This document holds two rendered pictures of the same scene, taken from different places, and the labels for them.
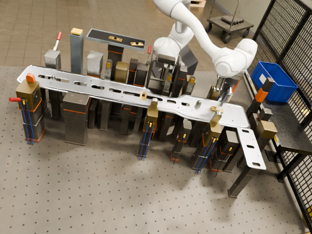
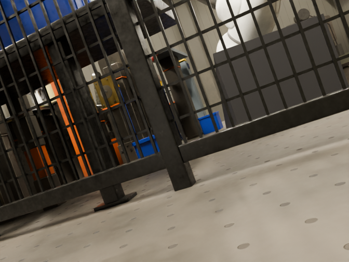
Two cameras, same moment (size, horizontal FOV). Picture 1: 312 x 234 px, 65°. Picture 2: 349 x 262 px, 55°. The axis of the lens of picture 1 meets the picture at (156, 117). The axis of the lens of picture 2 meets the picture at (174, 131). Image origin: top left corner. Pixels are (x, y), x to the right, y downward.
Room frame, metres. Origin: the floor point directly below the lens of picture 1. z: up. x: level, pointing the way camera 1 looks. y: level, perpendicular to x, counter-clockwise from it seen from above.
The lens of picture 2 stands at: (2.17, -1.28, 0.79)
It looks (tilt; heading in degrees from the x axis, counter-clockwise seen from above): 1 degrees down; 115
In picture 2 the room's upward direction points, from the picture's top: 20 degrees counter-clockwise
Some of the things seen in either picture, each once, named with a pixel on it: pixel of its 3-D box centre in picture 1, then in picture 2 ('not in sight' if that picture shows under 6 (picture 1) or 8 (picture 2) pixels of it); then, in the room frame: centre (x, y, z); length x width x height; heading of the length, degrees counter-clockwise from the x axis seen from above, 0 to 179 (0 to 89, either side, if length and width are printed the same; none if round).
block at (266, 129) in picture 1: (254, 146); not in sight; (1.16, -0.64, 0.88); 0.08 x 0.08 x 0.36; 8
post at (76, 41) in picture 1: (76, 63); (193, 97); (1.46, 0.64, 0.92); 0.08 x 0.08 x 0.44; 8
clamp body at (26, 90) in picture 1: (30, 114); not in sight; (0.91, 0.67, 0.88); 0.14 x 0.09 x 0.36; 8
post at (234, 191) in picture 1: (242, 180); not in sight; (0.90, -0.56, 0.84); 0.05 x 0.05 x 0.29; 8
